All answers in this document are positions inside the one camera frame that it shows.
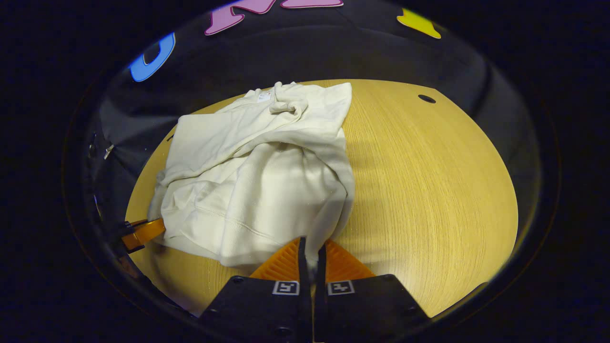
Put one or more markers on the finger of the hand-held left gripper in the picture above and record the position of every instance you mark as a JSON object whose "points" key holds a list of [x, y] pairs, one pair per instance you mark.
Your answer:
{"points": [[145, 233]]}

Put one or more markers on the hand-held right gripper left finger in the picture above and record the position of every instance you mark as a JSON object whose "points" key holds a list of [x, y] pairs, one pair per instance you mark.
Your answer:
{"points": [[305, 295]]}

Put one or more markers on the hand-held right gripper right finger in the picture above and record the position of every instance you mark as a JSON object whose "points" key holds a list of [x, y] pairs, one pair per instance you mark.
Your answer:
{"points": [[321, 295]]}

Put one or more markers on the white sweatshirt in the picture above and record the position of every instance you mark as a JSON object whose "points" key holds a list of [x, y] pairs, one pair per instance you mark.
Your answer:
{"points": [[257, 190]]}

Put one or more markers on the white clip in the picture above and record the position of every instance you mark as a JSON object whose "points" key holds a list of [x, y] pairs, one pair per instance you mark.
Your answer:
{"points": [[108, 151]]}

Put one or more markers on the black backdrop cloth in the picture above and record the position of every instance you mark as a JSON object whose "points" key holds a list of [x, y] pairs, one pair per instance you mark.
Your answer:
{"points": [[333, 47]]}

